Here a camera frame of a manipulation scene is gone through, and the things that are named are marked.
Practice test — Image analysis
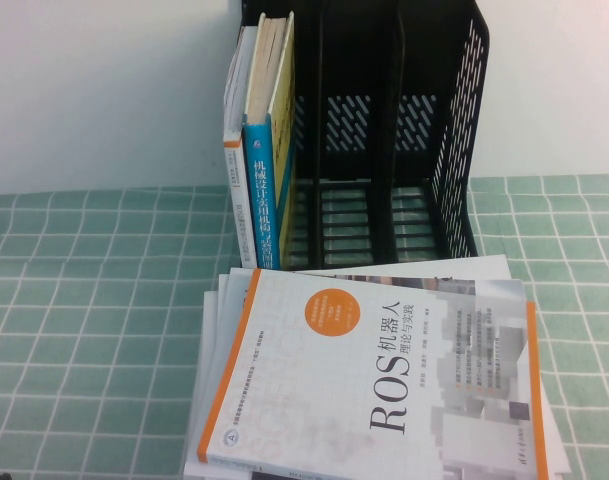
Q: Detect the black plastic book holder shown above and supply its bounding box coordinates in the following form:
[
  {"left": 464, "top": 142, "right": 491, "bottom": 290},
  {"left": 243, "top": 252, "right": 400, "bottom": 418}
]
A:
[{"left": 236, "top": 0, "right": 491, "bottom": 271}]

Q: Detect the AgileX robot photo brochure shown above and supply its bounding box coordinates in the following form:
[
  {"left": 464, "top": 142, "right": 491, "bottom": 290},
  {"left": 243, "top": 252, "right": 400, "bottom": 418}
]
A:
[{"left": 181, "top": 267, "right": 528, "bottom": 480}]

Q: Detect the green checkered tablecloth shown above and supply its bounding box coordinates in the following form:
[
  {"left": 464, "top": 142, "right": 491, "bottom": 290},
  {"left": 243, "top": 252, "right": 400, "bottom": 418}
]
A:
[{"left": 0, "top": 173, "right": 609, "bottom": 480}]

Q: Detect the white orange-banded book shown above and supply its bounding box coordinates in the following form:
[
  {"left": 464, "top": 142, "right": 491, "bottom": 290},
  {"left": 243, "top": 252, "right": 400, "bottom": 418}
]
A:
[
  {"left": 196, "top": 267, "right": 551, "bottom": 480},
  {"left": 222, "top": 24, "right": 259, "bottom": 269}
]

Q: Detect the blue spine yellow book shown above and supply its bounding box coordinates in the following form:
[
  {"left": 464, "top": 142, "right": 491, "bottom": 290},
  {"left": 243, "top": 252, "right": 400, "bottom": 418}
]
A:
[{"left": 242, "top": 10, "right": 298, "bottom": 271}]

